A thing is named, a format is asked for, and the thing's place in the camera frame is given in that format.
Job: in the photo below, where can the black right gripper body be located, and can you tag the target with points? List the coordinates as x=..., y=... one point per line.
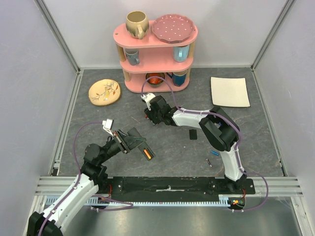
x=149, y=116

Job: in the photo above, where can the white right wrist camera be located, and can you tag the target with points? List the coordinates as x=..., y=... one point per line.
x=147, y=97

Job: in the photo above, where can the pink three-tier shelf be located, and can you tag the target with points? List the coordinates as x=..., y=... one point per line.
x=155, y=56

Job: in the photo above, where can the black remote battery cover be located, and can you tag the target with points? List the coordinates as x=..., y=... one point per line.
x=193, y=134

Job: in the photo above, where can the light blue mug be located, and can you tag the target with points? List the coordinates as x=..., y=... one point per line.
x=180, y=54

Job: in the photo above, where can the orange AAA battery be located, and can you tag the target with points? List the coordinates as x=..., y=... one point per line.
x=147, y=154

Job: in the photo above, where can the white square plate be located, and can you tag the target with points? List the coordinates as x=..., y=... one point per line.
x=229, y=92

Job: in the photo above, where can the pink dotted plate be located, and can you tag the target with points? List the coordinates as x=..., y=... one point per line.
x=173, y=28

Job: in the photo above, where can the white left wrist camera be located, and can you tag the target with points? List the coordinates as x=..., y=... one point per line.
x=107, y=126

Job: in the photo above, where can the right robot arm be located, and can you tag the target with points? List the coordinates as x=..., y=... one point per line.
x=220, y=130

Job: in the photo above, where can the dark blue mug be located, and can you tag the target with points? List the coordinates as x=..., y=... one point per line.
x=178, y=78

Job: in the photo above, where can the slotted cable duct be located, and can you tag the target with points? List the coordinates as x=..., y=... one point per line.
x=221, y=202

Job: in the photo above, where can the black remote control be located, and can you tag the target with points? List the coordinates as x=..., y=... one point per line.
x=137, y=141

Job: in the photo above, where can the grey blue mug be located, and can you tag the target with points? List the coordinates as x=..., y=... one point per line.
x=132, y=56

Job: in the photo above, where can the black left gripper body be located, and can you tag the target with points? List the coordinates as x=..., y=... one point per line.
x=120, y=141

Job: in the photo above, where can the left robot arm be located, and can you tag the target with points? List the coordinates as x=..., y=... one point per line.
x=92, y=176

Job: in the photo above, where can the orange red cup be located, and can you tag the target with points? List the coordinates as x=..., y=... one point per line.
x=155, y=78

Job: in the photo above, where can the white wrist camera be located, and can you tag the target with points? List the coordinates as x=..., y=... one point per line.
x=147, y=97
x=107, y=126

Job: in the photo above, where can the beige bird pattern plate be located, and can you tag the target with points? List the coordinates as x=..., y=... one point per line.
x=104, y=92

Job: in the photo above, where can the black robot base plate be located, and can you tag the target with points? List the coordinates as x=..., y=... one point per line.
x=171, y=189

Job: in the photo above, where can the beige ceramic mug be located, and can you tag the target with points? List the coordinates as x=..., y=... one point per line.
x=137, y=24

